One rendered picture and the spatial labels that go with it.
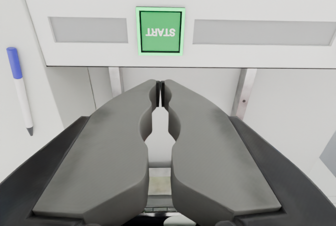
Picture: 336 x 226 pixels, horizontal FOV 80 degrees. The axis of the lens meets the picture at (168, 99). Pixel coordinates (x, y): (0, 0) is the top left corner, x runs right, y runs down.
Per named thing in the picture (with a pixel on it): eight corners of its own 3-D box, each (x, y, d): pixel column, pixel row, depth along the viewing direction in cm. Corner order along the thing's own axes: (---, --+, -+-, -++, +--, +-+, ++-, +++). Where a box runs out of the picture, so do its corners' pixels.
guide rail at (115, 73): (135, 194, 66) (134, 203, 63) (129, 194, 66) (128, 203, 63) (118, 40, 39) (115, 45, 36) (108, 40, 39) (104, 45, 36)
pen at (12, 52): (33, 138, 31) (13, 50, 24) (26, 137, 31) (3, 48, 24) (36, 133, 32) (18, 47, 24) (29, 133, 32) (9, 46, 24)
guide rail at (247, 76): (217, 193, 67) (220, 202, 64) (211, 193, 67) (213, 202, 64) (257, 42, 40) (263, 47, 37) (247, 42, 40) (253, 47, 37)
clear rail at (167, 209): (245, 207, 59) (246, 211, 58) (115, 209, 58) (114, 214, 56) (246, 204, 58) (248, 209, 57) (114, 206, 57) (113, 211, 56)
